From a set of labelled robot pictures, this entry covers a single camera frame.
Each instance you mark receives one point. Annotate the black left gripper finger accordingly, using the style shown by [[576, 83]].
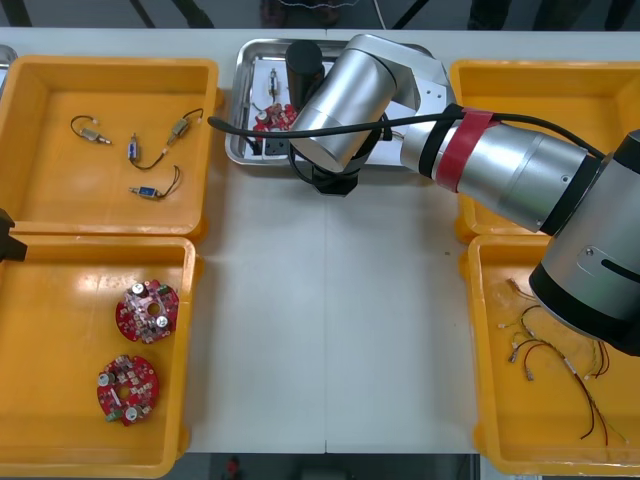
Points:
[[6, 220], [11, 246]]

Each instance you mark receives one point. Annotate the round red circuit board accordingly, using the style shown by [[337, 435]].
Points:
[[145, 320], [275, 118], [135, 390]]

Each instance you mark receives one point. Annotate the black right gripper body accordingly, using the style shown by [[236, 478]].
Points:
[[335, 185]]

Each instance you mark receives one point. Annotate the yellow-orange plastic bin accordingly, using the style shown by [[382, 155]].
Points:
[[550, 90], [540, 425], [50, 350], [110, 212]]

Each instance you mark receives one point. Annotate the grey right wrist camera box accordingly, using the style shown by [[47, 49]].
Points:
[[275, 146]]

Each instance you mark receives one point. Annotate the steel tray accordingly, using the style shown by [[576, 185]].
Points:
[[238, 85]]

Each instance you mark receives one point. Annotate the blue label metal solenoid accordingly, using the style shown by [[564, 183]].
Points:
[[146, 191], [132, 149]]

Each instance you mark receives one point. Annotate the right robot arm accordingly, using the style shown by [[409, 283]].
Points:
[[525, 160]]

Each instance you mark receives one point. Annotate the grey metal object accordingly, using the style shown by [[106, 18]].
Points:
[[6, 52]]

